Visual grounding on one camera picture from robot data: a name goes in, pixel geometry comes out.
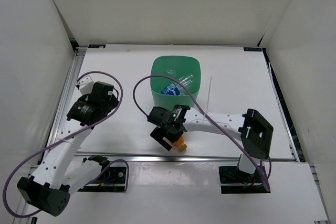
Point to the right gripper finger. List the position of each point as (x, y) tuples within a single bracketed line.
[(159, 135), (176, 135)]

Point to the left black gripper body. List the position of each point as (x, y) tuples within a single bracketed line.
[(108, 108)]

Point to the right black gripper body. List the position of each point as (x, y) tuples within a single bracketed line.
[(165, 127)]

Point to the orange juice bottle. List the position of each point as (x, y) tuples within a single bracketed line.
[(180, 145)]

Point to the blue label water bottle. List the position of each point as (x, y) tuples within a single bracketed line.
[(171, 89)]

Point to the clear plastic bottle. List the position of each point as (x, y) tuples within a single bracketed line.
[(187, 81)]

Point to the white label water bottle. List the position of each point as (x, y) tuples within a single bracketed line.
[(173, 72)]

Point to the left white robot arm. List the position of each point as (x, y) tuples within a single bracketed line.
[(50, 186)]

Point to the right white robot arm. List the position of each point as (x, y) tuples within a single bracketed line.
[(251, 129)]

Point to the green plastic bin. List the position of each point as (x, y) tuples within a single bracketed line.
[(187, 65)]

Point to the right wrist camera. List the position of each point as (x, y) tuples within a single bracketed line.
[(159, 116)]

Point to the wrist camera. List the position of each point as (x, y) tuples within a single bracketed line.
[(103, 93), (159, 116)]

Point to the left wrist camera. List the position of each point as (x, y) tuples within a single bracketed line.
[(103, 93)]

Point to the white cable tie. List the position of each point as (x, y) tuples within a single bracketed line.
[(208, 98)]

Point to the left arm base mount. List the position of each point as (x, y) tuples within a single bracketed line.
[(114, 179)]

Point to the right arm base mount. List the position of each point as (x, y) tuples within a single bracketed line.
[(234, 181)]

